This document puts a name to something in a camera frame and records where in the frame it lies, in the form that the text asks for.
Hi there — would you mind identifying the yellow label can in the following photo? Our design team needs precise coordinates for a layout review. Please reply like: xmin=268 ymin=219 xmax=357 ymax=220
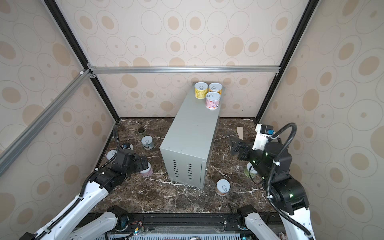
xmin=194 ymin=82 xmax=209 ymax=100

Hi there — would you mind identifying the orange label can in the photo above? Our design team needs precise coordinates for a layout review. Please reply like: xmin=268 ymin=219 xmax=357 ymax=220
xmin=209 ymin=83 xmax=223 ymax=95

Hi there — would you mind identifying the wooden spatula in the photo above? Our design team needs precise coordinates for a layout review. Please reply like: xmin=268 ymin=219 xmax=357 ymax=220
xmin=237 ymin=127 xmax=244 ymax=140

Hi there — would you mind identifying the green label can right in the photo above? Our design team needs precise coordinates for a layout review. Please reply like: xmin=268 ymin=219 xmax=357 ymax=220
xmin=244 ymin=163 xmax=258 ymax=178

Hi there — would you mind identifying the teal label can left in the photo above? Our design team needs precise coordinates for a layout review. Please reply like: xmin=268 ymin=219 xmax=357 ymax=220
xmin=141 ymin=136 xmax=155 ymax=150

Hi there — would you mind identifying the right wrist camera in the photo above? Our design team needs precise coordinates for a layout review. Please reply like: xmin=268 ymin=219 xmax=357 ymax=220
xmin=252 ymin=124 xmax=275 ymax=151

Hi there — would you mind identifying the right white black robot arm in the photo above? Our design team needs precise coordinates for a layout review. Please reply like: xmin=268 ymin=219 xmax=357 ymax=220
xmin=230 ymin=123 xmax=315 ymax=240

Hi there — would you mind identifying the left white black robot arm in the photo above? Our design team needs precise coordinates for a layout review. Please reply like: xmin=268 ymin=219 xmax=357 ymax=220
xmin=21 ymin=126 xmax=149 ymax=240

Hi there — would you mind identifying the pink label can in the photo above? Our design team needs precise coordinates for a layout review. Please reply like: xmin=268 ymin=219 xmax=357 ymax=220
xmin=140 ymin=162 xmax=153 ymax=178
xmin=206 ymin=92 xmax=221 ymax=110

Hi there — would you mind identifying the grey metal cabinet box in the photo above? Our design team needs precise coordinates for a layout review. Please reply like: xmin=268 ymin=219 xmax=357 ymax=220
xmin=160 ymin=89 xmax=220 ymax=190

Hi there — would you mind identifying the horizontal aluminium frame bar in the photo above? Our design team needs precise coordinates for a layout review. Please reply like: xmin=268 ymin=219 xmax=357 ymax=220
xmin=82 ymin=65 xmax=281 ymax=76

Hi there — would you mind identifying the left diagonal aluminium bar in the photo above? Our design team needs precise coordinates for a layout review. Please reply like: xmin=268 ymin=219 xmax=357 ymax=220
xmin=1 ymin=70 xmax=91 ymax=175

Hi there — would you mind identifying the brown label can left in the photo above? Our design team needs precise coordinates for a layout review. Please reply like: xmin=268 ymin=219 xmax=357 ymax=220
xmin=106 ymin=150 xmax=117 ymax=161

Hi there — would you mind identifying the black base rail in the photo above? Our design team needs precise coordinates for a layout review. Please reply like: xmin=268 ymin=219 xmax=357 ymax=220
xmin=74 ymin=211 xmax=286 ymax=240

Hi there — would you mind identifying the red label can front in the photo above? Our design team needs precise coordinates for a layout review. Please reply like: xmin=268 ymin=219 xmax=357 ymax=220
xmin=216 ymin=179 xmax=231 ymax=196

